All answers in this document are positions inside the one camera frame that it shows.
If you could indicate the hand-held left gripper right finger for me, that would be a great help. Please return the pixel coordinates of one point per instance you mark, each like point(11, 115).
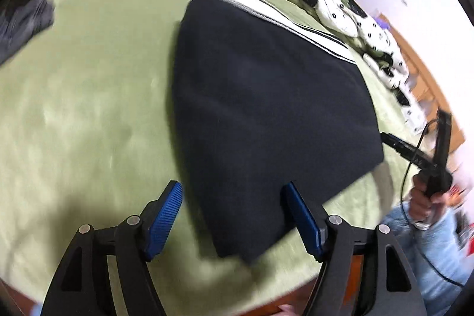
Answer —
point(301, 219)

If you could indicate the purple item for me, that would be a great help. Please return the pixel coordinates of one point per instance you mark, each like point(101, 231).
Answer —
point(383, 21)

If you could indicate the person's right hand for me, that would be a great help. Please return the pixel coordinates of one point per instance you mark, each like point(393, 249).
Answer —
point(418, 205)

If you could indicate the green fleece blanket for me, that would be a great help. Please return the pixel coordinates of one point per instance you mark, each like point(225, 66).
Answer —
point(92, 97)

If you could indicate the black pants with white stripe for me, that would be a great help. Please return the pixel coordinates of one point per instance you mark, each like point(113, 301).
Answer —
point(266, 97)

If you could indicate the person's legs in jeans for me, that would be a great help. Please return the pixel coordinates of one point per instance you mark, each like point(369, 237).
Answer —
point(444, 256)

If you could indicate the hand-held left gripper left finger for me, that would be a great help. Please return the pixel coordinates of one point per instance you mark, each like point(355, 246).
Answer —
point(163, 219)

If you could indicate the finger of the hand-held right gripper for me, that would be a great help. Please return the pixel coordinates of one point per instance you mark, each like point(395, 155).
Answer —
point(443, 142)
point(407, 151)

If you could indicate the grey cloth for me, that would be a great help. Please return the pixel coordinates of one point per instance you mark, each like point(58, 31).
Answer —
point(22, 23)

